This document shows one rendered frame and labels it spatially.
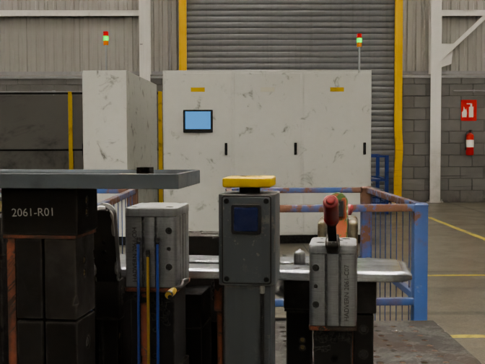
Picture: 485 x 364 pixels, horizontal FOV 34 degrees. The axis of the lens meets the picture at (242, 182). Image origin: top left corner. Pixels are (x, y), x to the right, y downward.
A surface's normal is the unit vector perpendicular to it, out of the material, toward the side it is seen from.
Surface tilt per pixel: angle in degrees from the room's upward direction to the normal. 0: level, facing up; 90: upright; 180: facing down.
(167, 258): 90
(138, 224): 90
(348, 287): 90
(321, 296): 90
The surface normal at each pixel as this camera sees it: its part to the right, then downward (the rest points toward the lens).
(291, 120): 0.03, 0.05
